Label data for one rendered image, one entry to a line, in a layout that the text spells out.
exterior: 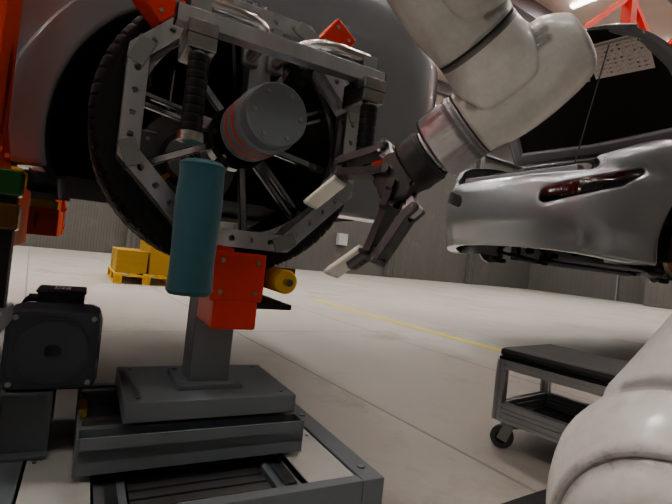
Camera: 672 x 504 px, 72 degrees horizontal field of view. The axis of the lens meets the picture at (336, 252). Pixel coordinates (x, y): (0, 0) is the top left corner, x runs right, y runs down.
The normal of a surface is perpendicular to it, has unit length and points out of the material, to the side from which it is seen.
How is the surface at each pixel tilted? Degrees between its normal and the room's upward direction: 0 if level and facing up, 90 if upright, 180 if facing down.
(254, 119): 90
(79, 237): 90
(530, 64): 107
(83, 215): 90
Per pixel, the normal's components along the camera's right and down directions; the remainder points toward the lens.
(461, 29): -0.11, 0.67
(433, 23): -0.47, 0.72
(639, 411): -0.62, -0.78
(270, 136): 0.47, 0.04
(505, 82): -0.23, 0.45
